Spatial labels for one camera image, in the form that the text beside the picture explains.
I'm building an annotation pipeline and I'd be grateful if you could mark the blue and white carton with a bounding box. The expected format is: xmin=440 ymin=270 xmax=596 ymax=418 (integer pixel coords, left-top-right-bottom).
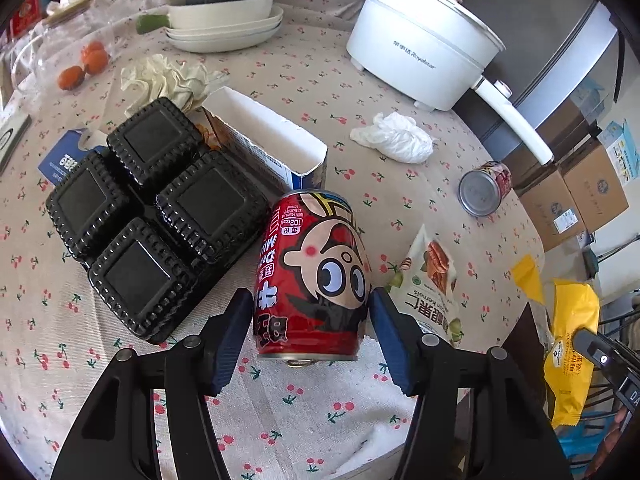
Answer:
xmin=597 ymin=120 xmax=640 ymax=183

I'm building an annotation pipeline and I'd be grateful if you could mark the white pan with green handle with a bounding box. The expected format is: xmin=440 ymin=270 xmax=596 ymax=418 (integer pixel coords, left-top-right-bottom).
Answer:
xmin=137 ymin=0 xmax=275 ymax=36

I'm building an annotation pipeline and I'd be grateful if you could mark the yellow wrapper scrap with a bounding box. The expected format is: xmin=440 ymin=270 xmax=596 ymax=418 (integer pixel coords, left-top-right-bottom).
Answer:
xmin=511 ymin=254 xmax=546 ymax=306

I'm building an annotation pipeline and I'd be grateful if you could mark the blue plastic bag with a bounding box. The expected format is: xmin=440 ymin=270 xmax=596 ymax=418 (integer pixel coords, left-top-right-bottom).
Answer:
xmin=557 ymin=422 xmax=601 ymax=458

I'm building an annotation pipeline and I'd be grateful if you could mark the white tissue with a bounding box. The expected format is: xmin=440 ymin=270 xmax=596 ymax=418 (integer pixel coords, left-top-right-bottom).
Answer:
xmin=349 ymin=112 xmax=435 ymax=165

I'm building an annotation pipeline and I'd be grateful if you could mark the white flat electronic device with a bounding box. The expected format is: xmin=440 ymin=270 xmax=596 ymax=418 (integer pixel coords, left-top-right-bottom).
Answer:
xmin=0 ymin=112 xmax=32 ymax=176

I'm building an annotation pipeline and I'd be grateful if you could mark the person's right hand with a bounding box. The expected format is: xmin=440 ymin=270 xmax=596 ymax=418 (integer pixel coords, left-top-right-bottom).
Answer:
xmin=597 ymin=407 xmax=640 ymax=463

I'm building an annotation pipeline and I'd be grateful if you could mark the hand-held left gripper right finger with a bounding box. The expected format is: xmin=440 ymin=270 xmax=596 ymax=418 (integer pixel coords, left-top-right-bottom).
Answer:
xmin=370 ymin=287 xmax=573 ymax=480

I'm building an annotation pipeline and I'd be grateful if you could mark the dark brown stool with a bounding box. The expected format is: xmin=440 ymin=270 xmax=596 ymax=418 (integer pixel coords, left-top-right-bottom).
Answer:
xmin=500 ymin=304 xmax=553 ymax=361

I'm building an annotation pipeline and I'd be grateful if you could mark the nut snack packet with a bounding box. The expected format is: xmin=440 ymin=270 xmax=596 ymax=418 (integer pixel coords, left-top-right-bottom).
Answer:
xmin=385 ymin=224 xmax=461 ymax=348

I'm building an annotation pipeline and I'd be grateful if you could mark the grey refrigerator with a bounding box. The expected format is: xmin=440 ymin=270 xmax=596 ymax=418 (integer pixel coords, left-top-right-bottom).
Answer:
xmin=440 ymin=0 xmax=626 ymax=181

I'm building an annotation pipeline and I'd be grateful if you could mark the open white cardboard box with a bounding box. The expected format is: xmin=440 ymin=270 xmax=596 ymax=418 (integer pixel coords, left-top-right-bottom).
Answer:
xmin=192 ymin=86 xmax=329 ymax=196

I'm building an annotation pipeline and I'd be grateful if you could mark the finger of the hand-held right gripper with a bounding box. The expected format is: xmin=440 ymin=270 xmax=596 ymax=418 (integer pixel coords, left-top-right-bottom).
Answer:
xmin=572 ymin=327 xmax=621 ymax=376

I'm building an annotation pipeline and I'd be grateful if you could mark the cherry print tablecloth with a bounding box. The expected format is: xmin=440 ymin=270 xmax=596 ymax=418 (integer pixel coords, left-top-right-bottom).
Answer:
xmin=0 ymin=0 xmax=546 ymax=480

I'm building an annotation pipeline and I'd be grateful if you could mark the small red drink can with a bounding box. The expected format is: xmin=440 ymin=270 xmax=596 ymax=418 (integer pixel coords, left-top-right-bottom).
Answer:
xmin=459 ymin=161 xmax=513 ymax=217

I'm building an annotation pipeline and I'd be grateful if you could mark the white electric cooking pot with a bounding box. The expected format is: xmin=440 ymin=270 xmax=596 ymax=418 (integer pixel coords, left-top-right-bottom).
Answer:
xmin=346 ymin=0 xmax=555 ymax=165

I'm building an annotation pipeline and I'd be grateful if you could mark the white plate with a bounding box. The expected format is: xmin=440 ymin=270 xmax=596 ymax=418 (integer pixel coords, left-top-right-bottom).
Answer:
xmin=165 ymin=5 xmax=284 ymax=43
xmin=167 ymin=15 xmax=285 ymax=54

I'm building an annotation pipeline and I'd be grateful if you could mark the glass jar with wooden lid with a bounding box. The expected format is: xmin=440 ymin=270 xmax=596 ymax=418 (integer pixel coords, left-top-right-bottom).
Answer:
xmin=9 ymin=0 xmax=108 ymax=93

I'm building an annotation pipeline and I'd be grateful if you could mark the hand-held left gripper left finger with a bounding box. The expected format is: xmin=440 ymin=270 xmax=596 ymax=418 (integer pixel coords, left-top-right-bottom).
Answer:
xmin=50 ymin=289 xmax=253 ymax=480

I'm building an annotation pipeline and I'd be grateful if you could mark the red cartoon drink can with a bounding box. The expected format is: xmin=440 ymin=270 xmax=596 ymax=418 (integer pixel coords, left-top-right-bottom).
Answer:
xmin=252 ymin=189 xmax=373 ymax=367

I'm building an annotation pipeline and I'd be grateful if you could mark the blue cardboard box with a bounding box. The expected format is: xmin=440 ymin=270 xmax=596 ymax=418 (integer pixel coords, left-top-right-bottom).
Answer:
xmin=37 ymin=129 xmax=108 ymax=186

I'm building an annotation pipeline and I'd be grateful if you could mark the yellow snack packet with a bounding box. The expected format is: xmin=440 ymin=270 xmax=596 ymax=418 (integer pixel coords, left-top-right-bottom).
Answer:
xmin=542 ymin=280 xmax=601 ymax=428

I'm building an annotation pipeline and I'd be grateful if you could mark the pale yellow paper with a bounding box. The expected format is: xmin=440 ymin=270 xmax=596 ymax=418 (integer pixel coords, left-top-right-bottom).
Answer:
xmin=120 ymin=54 xmax=231 ymax=112

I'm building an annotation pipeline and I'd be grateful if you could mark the black four-compartment plastic tray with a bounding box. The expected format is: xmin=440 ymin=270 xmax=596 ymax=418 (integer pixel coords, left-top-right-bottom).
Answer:
xmin=45 ymin=97 xmax=271 ymax=346

